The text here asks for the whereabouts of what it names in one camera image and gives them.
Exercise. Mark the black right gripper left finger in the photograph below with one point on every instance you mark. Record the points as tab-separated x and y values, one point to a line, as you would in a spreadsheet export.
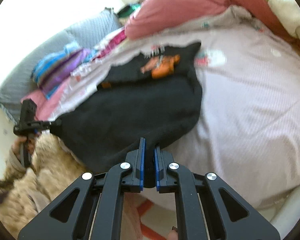
133	179

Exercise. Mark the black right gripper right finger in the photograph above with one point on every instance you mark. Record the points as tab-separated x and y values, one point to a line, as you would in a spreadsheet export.
165	171

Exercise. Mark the black orange-trimmed sweater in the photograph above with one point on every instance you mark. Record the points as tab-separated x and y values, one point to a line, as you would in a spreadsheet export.
129	105

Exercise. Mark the left hand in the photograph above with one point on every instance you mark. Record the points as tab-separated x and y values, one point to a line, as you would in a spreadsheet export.
30	143

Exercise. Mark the grey quilted headboard cushion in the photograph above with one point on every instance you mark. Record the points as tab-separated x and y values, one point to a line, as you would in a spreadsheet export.
20	84

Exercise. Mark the striped colourful pillow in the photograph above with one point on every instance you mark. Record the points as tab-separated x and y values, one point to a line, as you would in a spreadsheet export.
55	67

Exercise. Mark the strawberry print beige duvet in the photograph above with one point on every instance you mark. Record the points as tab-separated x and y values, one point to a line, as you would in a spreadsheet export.
248	131

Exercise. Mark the magenta patterned blanket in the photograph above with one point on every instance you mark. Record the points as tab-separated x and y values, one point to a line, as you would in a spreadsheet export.
109	43

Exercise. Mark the pink rolled comforter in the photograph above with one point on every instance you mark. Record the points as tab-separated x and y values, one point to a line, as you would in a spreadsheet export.
157	15

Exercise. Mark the cream and green plush pile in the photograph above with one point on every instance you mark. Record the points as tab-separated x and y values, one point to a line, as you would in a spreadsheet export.
288	13

